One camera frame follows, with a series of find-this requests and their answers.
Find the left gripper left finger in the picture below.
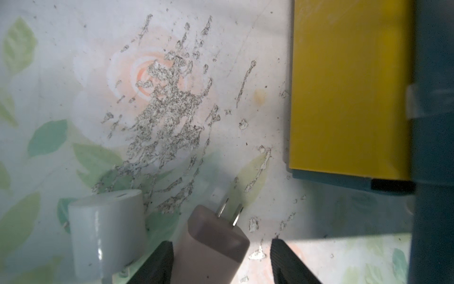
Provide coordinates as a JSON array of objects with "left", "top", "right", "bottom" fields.
[{"left": 127, "top": 241, "right": 174, "bottom": 284}]

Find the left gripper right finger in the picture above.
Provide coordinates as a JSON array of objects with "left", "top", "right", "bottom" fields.
[{"left": 270, "top": 239, "right": 321, "bottom": 284}]

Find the pink plug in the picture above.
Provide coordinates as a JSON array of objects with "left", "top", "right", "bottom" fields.
[{"left": 170, "top": 200, "right": 250, "bottom": 284}]

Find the teal drawer cabinet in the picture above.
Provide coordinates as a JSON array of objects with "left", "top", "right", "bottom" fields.
[{"left": 290, "top": 1, "right": 454, "bottom": 284}]

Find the yellow board under cabinet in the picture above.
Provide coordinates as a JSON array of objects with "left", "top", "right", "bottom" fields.
[{"left": 288, "top": 1, "right": 414, "bottom": 181}]

